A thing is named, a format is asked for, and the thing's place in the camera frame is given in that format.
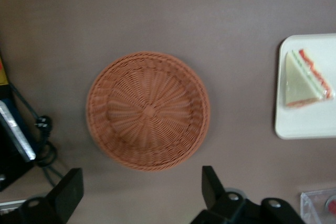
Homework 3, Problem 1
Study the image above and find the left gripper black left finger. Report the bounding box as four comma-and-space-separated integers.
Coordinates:
18, 167, 85, 224

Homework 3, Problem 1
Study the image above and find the dark cable with plug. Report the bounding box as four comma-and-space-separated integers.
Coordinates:
8, 82, 65, 183

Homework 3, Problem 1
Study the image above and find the clear acrylic bottle rack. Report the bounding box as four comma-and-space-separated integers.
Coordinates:
300, 188, 336, 224

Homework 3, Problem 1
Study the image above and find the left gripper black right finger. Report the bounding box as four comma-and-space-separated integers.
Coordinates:
190, 165, 248, 224

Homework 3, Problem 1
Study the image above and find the yellow emergency stop control box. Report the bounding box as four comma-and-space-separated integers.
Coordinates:
0, 56, 8, 86

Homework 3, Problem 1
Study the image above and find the beige plastic serving tray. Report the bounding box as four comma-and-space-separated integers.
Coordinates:
275, 33, 336, 140

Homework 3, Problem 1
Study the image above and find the round brown wicker basket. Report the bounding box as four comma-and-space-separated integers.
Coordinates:
86, 51, 211, 172

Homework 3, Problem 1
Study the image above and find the triangular sandwich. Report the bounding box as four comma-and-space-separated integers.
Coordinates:
285, 48, 335, 108

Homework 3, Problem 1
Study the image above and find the black appliance housing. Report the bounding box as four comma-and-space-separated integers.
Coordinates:
0, 83, 35, 193

